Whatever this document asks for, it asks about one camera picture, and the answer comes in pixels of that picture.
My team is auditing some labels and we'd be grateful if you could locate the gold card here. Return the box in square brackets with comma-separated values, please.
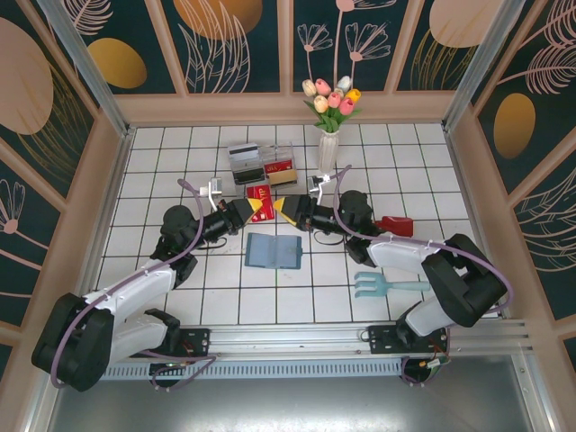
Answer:
[268, 169, 299, 189]

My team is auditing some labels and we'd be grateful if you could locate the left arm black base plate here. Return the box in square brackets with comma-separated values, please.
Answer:
[129, 327, 212, 359]

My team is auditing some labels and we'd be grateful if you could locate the artificial tulip bouquet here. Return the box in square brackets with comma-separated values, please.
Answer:
[301, 75, 364, 135]

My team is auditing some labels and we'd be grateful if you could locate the blue card holder wallet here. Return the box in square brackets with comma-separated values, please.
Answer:
[245, 232, 305, 271]

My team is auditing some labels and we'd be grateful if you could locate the light blue garden fork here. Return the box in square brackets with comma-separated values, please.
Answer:
[354, 271, 431, 302]

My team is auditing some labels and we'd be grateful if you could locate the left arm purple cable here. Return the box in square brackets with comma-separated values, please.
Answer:
[49, 178, 221, 392]

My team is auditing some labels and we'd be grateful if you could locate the black card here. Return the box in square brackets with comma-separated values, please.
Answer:
[233, 169, 265, 185]

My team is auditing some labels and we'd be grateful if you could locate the clear acrylic card organizer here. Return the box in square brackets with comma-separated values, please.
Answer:
[227, 141, 301, 198]

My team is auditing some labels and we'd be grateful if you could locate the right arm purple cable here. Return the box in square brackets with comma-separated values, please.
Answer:
[330, 164, 517, 389]

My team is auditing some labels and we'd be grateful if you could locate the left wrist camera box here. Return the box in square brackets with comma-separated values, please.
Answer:
[205, 176, 225, 212]

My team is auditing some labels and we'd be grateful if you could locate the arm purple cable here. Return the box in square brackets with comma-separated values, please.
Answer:
[330, 164, 517, 389]
[49, 178, 221, 392]

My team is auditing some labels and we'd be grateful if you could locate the slotted grey cable duct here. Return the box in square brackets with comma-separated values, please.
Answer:
[60, 359, 406, 382]

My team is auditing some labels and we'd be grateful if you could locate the red trowel wooden handle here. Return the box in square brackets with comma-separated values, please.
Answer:
[373, 215, 415, 239]

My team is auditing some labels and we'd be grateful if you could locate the white magnetic stripe card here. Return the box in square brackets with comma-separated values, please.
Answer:
[227, 143, 259, 166]

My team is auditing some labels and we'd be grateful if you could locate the red VIP card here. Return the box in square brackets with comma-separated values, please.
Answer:
[245, 183, 276, 225]

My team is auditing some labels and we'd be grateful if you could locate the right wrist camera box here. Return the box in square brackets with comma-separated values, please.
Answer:
[307, 174, 335, 204]

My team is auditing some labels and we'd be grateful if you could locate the aluminium frame post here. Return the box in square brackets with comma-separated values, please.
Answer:
[442, 0, 527, 132]
[38, 0, 136, 139]

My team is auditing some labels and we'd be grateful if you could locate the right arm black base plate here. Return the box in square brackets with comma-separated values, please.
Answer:
[367, 322, 451, 356]

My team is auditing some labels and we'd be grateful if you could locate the white ribbed vase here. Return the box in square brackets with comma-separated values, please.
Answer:
[318, 130, 339, 175]

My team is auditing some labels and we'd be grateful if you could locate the aluminium front rail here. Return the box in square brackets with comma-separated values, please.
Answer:
[42, 318, 536, 361]

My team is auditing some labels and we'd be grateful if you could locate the grey metal panel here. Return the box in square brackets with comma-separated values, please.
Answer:
[26, 377, 554, 432]

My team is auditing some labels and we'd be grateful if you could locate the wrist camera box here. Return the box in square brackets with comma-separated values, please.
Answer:
[307, 174, 335, 204]
[205, 176, 225, 212]

